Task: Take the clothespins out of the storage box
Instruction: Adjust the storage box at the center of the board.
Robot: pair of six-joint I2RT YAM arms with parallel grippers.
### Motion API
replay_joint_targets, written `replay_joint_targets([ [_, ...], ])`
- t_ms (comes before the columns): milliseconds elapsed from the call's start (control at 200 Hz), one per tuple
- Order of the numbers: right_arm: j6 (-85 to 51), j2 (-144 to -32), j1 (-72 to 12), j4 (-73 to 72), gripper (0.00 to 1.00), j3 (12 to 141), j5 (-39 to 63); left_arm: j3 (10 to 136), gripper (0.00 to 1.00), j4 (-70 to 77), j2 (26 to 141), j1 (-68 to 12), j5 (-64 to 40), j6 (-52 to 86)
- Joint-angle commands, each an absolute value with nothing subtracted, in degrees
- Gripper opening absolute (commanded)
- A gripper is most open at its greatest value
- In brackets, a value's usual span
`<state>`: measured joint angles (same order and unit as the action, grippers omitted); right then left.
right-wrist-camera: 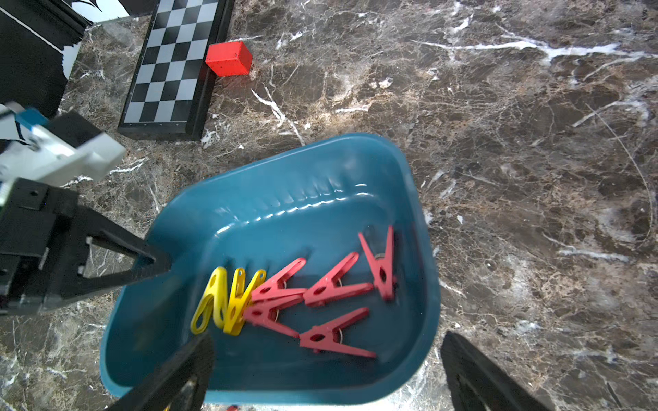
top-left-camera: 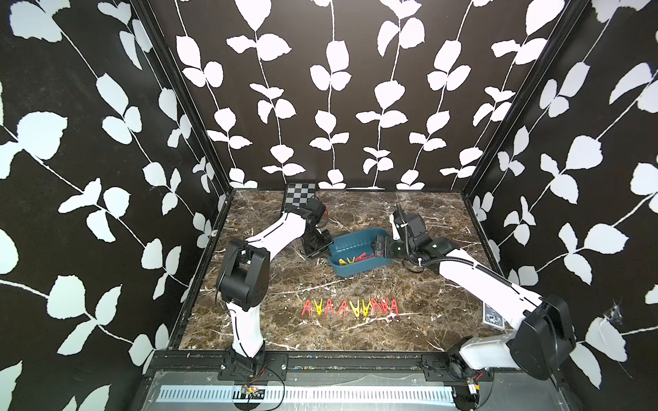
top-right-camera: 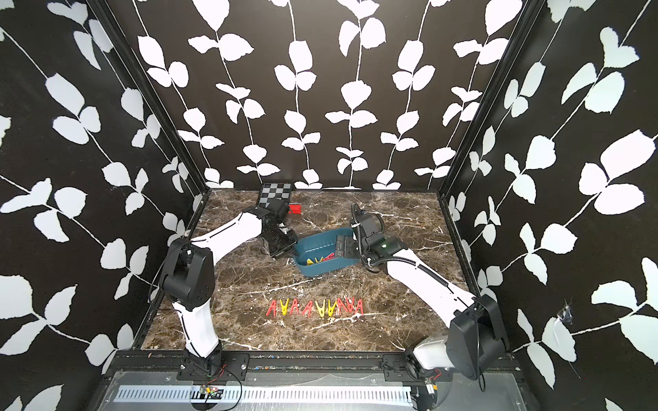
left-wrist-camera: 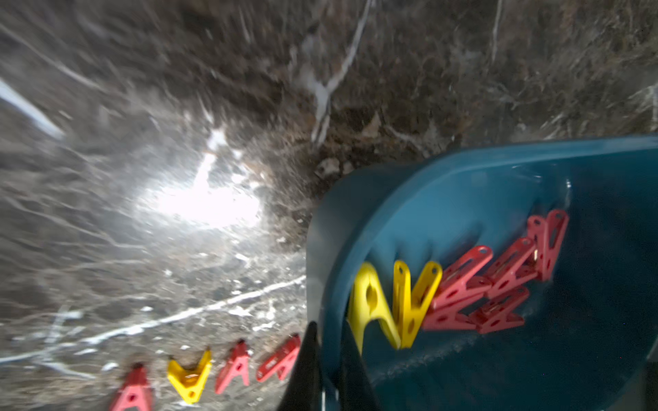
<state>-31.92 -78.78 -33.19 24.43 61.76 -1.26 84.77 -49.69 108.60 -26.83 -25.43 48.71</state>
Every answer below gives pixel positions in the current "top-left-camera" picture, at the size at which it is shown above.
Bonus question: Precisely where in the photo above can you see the teal plastic storage box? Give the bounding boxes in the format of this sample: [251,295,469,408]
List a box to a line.
[327,228,392,277]

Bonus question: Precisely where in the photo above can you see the red clothespin row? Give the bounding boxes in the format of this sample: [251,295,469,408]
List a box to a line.
[337,301,348,317]

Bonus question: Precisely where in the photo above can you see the yellow clothespin row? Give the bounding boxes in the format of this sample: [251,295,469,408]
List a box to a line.
[361,300,372,318]
[349,301,361,318]

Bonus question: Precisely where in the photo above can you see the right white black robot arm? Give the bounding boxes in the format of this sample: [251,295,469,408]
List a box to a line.
[372,208,576,380]

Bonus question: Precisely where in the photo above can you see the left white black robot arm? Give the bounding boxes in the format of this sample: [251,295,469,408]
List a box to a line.
[216,207,332,369]

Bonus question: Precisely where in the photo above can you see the clothespin pile in box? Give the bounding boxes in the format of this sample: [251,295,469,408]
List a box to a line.
[339,253,375,265]

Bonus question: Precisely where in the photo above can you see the black grey checkerboard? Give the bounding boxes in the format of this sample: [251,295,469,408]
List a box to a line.
[282,183,317,212]

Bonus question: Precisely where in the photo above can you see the small electronics board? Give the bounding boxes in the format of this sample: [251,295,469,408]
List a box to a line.
[235,385,266,402]

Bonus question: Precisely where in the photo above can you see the black front mounting rail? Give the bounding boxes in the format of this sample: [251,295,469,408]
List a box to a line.
[148,350,559,376]

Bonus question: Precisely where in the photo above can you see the white perforated cable duct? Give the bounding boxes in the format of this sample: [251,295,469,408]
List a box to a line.
[156,385,454,406]

